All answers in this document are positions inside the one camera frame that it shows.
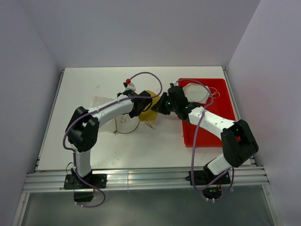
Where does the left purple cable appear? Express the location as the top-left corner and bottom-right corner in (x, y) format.
(62, 72), (164, 208)

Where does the purple cable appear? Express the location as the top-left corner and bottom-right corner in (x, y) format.
(62, 72), (164, 208)
(176, 79), (235, 202)

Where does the white folded bra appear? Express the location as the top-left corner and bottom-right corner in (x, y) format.
(183, 83), (221, 104)

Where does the red plastic tray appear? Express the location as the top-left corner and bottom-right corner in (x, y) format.
(182, 78), (236, 147)

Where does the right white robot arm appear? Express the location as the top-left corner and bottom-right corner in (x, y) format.
(151, 83), (259, 184)

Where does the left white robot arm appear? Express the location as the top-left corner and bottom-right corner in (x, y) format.
(63, 90), (153, 188)

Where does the yellow bra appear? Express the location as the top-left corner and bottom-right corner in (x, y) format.
(138, 96), (161, 129)

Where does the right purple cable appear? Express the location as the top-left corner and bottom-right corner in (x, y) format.
(176, 79), (235, 202)

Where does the aluminium rail frame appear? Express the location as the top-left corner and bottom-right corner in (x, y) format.
(13, 66), (283, 226)

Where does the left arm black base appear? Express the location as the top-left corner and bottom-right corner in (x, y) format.
(63, 171), (107, 202)

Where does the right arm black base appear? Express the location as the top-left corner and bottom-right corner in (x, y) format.
(193, 169), (231, 200)

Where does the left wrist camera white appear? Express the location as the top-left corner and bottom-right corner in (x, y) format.
(123, 79), (136, 92)

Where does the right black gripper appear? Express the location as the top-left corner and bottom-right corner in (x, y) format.
(151, 92), (178, 115)

